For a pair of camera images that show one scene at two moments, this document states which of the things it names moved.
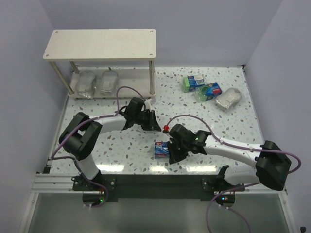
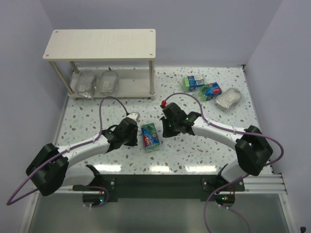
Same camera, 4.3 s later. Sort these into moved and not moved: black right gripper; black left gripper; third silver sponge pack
Moved: black left gripper; black right gripper
Not moved: third silver sponge pack
